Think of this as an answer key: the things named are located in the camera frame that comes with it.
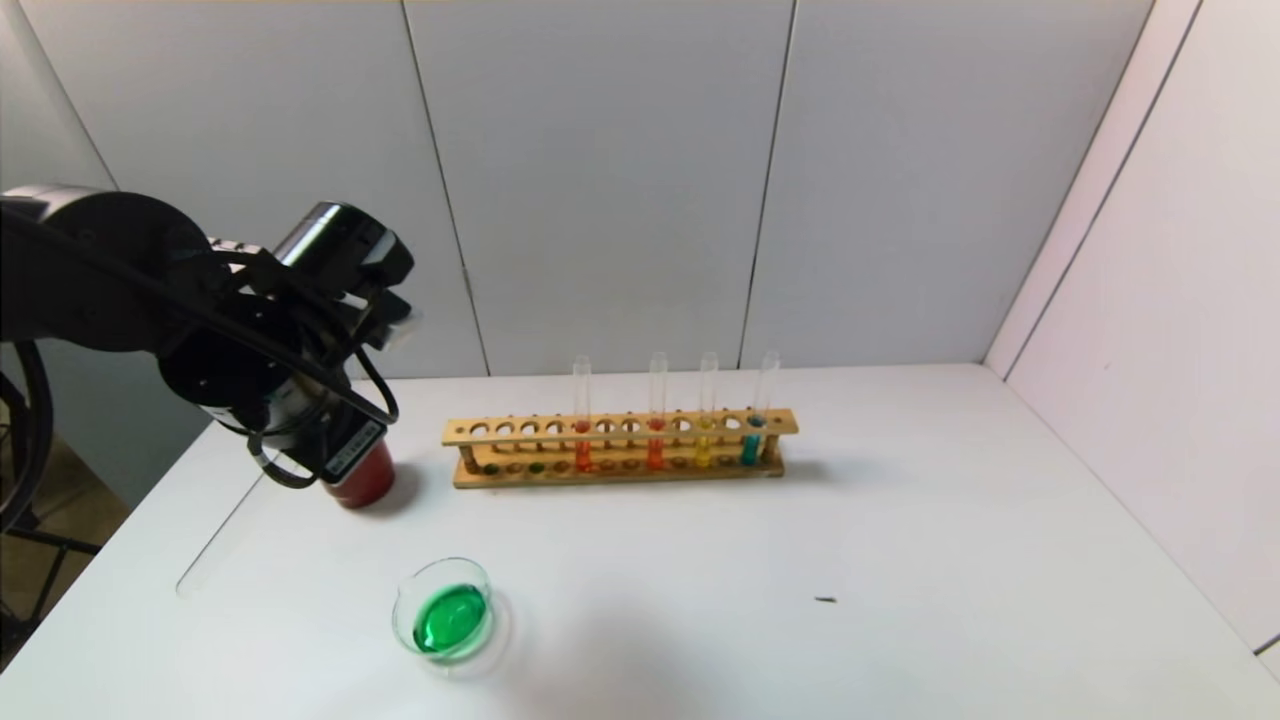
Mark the dark red plastic cup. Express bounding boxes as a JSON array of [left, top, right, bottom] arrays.
[[322, 438, 397, 510]]

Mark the glass test tube orange pigment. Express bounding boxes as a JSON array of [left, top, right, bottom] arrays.
[[645, 350, 669, 472], [570, 354, 594, 474]]

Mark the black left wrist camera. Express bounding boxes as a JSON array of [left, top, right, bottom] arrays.
[[272, 201, 419, 353]]

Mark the black metal stand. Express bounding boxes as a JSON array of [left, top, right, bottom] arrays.
[[0, 372, 103, 656]]

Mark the clear glass dish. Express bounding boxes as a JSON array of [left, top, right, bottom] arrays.
[[391, 556, 497, 665]]

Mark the glass test tube yellow pigment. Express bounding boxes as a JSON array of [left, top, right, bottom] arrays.
[[175, 472, 269, 599], [693, 351, 719, 470]]

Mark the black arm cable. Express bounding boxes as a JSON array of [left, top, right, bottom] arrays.
[[0, 205, 401, 536]]

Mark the wooden test tube rack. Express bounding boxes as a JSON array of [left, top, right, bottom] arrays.
[[443, 408, 799, 490]]

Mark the glass test tube teal pigment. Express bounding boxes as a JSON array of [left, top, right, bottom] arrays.
[[738, 350, 781, 468]]

